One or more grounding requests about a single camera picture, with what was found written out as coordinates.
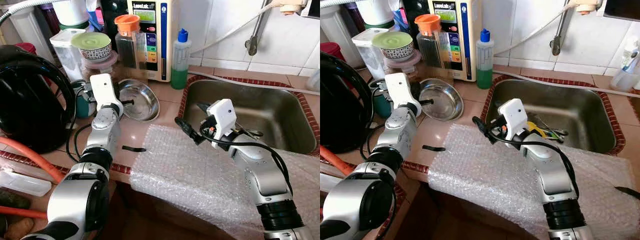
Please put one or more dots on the pink lid jar brown contents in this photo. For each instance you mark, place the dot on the pink lid jar brown contents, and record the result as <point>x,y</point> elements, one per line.
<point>405,63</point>
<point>102,64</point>

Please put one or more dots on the dark red container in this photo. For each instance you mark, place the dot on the dark red container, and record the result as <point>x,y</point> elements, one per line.
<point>330,48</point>
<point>26,47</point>

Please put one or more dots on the clear container white lid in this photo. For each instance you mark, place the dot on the clear container white lid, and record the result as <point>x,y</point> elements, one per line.
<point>62,52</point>
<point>364,52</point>

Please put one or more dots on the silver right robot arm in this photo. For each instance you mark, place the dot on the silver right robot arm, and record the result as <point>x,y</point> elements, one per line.
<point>552,175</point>
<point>265,175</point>

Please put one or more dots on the brown potato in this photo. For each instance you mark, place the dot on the brown potato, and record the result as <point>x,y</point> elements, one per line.
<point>17,229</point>

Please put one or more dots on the metal cutlery in sink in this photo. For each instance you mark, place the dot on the metal cutlery in sink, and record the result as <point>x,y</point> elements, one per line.
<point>555,132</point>
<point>250,133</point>

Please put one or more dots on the shallow steel bowl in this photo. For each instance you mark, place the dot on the shallow steel bowl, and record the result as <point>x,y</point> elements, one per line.
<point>145,97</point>
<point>447,97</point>

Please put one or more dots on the white pipe along counter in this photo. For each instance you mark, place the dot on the white pipe along counter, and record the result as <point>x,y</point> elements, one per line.
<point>250,83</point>
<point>555,83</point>

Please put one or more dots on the clear plastic cup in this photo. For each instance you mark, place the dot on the clear plastic cup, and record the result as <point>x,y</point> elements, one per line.
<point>622,82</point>
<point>315,81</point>

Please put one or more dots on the cream water ionizer appliance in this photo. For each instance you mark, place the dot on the cream water ionizer appliance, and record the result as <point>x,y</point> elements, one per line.
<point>470,35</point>
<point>167,35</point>

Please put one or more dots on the white canister green band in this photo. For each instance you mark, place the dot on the white canister green band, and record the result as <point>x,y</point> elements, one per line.
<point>375,12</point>
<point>72,12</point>

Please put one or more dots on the clear bubble wrap sheet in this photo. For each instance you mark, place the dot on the clear bubble wrap sheet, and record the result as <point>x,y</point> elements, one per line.
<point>200,175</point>
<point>480,175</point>

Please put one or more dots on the green soap bottle blue cap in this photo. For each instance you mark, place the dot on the green soap bottle blue cap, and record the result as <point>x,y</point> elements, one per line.
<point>485,70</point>
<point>180,70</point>

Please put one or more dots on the dark green vegetable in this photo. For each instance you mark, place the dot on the dark green vegetable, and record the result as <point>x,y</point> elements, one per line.
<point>12,200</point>

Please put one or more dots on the dark blue plastic basin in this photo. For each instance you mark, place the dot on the dark blue plastic basin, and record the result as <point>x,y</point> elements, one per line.
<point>312,7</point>
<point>622,9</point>

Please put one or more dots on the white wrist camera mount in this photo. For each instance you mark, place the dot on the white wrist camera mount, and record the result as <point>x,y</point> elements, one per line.
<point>402,92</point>
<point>222,120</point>
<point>514,119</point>
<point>106,92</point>

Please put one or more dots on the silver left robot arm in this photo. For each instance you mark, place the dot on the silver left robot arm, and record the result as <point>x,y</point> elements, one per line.
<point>80,200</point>
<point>360,200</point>

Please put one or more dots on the small white tube bottle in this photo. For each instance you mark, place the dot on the small white tube bottle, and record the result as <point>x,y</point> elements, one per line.
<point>630,55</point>

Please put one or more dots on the patterned bowl green lid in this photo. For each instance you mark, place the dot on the patterned bowl green lid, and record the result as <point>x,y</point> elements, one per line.
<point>393,41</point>
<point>91,42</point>

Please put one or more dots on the teal and white mug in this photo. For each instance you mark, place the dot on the teal and white mug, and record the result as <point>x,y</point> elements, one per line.
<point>82,107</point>
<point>381,107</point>

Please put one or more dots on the large steel sink basin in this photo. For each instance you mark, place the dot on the large steel sink basin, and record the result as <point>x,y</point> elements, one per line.
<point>575,105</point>
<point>270,107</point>

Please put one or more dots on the glass jar orange lid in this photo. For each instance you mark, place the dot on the glass jar orange lid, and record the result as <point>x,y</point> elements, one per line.
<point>430,47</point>
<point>129,47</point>

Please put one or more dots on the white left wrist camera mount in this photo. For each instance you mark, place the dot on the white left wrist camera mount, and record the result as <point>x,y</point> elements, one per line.
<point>106,92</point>
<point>402,92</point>

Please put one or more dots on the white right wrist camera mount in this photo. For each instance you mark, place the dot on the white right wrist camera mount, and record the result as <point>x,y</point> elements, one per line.
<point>514,119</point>
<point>222,120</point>

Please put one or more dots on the yellow plastic bowl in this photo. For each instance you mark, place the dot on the yellow plastic bowl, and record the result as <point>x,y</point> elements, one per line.
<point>535,129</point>

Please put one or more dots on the white water filter housing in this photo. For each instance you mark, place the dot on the white water filter housing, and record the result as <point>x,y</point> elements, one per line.
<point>340,30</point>
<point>30,30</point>

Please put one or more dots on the metal wall faucet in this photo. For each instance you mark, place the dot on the metal wall faucet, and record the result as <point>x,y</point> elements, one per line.
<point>561,30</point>
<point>256,30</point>

